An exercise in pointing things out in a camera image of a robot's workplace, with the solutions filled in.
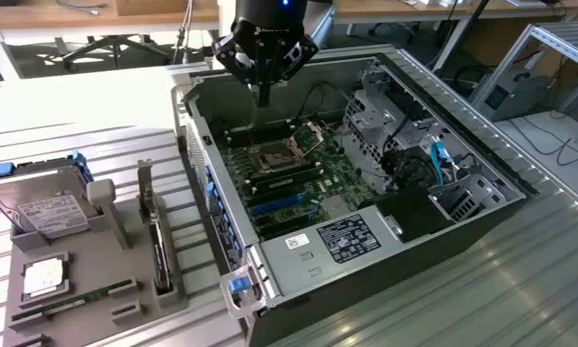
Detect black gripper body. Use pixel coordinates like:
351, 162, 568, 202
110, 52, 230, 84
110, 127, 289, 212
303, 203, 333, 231
233, 0, 310, 83

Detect graphics card with metal bracket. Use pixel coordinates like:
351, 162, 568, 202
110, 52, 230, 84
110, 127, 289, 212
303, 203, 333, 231
135, 158, 175, 294

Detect brown wooden box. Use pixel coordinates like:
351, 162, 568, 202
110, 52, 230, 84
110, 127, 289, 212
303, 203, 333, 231
113, 0, 189, 17

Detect metal socket cover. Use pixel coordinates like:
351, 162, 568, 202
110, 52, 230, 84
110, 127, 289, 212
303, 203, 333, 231
287, 120, 333, 157

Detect socket locking lever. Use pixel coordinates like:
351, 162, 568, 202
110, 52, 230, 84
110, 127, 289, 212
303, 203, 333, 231
245, 108, 261, 153

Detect wooden desk white legs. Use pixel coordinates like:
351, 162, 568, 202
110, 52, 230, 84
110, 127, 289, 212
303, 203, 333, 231
331, 0, 578, 72

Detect CPU socket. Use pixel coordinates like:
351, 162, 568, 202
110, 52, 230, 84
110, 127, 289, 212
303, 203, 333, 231
253, 142, 303, 175

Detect black stand pole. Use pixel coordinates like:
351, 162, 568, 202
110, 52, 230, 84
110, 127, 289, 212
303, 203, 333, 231
430, 0, 491, 72

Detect silver drive cage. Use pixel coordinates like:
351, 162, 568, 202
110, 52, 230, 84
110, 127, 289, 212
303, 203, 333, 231
339, 59, 451, 189

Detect green motherboard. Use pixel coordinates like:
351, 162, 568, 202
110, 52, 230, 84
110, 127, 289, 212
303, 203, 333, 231
214, 115, 382, 244

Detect dark RAM stick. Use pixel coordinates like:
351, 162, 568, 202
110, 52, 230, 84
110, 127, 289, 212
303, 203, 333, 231
253, 172, 322, 192

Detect black expansion slot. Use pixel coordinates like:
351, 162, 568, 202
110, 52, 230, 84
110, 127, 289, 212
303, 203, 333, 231
245, 184, 299, 205
254, 213, 315, 233
259, 223, 322, 242

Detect blue expansion slot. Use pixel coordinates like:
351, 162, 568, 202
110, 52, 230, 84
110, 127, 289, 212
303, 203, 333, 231
247, 192, 306, 217

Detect silver chipset heatsink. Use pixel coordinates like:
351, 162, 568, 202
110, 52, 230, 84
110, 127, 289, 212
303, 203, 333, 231
318, 196, 351, 218

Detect grey equipment box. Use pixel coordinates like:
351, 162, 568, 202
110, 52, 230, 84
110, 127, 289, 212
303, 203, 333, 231
480, 70, 555, 123

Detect black plastic shroud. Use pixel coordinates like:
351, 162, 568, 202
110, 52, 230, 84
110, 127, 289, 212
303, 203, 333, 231
370, 187, 458, 244

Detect silver disk bay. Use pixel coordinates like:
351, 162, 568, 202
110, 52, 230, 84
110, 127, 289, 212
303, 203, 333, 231
426, 172, 527, 224

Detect silver hard disk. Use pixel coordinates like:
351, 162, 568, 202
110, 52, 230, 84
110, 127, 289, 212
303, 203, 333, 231
0, 168, 102, 240

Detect silver power supply unit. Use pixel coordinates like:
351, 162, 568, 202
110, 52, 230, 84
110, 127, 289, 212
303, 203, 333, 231
257, 204, 409, 304

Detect open black PC case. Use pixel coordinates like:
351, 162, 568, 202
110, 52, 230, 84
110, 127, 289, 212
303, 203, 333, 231
169, 52, 540, 347

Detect blue case latch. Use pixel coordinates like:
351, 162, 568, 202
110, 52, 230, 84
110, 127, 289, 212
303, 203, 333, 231
226, 275, 253, 294

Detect grey parts rack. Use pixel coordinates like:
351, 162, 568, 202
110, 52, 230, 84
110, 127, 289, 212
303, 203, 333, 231
1, 179, 191, 347

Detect silver CPU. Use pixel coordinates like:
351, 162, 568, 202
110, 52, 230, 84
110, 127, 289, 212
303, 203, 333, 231
21, 257, 67, 296

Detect green RAM stick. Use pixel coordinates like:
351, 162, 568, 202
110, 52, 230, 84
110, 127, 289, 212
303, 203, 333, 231
10, 284, 131, 322

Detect cable along robot arm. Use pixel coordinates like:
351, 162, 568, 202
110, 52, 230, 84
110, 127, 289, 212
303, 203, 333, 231
171, 0, 194, 64

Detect black wire loop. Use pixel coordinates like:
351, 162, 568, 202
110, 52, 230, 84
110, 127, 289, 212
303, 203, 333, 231
287, 81, 353, 124

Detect blue grey cable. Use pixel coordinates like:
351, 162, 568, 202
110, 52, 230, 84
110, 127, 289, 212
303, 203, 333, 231
54, 0, 110, 16

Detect black wire bundle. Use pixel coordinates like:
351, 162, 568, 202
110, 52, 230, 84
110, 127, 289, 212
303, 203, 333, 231
381, 147, 437, 191

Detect blue disk wire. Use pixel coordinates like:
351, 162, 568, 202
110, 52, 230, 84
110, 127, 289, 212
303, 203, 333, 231
427, 140, 453, 189

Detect aluminium frame rack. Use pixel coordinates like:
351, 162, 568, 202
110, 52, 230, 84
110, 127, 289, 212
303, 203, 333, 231
466, 20, 578, 122

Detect black floor cable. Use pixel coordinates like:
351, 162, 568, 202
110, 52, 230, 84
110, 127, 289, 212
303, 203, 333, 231
504, 108, 578, 167

